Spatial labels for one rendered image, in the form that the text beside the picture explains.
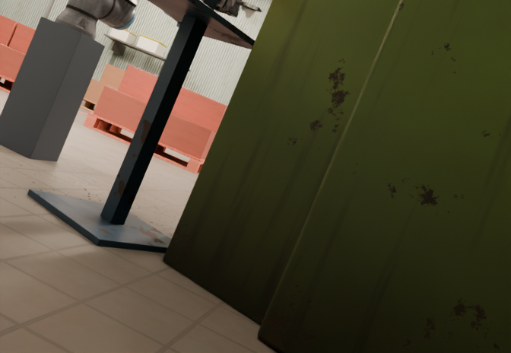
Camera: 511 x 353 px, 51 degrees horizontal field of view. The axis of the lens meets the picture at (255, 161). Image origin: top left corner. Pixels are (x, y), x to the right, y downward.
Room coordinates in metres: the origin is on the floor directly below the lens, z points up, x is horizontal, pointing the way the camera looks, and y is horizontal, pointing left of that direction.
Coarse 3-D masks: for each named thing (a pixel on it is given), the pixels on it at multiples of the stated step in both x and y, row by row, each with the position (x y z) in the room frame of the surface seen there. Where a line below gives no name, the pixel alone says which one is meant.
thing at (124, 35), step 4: (112, 32) 10.95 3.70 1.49; (116, 32) 10.93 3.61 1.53; (120, 32) 10.91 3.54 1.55; (124, 32) 10.89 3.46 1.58; (128, 32) 10.88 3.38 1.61; (112, 36) 10.94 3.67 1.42; (116, 36) 10.92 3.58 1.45; (120, 36) 10.90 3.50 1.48; (124, 36) 10.88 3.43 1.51; (128, 36) 10.88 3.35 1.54; (132, 36) 11.03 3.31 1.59; (136, 36) 11.15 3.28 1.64; (124, 40) 10.87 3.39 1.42; (128, 40) 10.94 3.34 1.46; (132, 40) 11.10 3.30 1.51; (132, 44) 11.15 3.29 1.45
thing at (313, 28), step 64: (320, 0) 1.54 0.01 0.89; (384, 0) 1.44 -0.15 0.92; (256, 64) 1.61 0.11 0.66; (320, 64) 1.50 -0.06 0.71; (256, 128) 1.56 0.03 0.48; (320, 128) 1.45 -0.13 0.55; (192, 192) 1.63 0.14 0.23; (256, 192) 1.51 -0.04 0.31; (192, 256) 1.58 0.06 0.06; (256, 256) 1.47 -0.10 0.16; (256, 320) 1.42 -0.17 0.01
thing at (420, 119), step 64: (448, 0) 1.24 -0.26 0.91; (384, 64) 1.29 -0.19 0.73; (448, 64) 1.21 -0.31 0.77; (384, 128) 1.25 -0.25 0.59; (448, 128) 1.18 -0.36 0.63; (320, 192) 1.30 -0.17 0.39; (384, 192) 1.22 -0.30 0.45; (448, 192) 1.15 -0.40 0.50; (320, 256) 1.26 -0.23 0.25; (384, 256) 1.19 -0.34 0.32; (448, 256) 1.12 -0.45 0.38; (320, 320) 1.23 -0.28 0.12; (384, 320) 1.16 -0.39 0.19; (448, 320) 1.09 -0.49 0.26
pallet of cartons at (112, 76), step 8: (104, 72) 8.38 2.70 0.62; (112, 72) 8.34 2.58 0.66; (120, 72) 8.29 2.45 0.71; (104, 80) 8.36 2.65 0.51; (112, 80) 8.32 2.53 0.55; (120, 80) 8.27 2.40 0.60; (88, 88) 7.96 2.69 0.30; (96, 88) 7.91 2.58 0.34; (88, 96) 7.94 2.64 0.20; (96, 96) 7.89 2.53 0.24; (88, 104) 8.34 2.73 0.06; (96, 104) 7.84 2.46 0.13
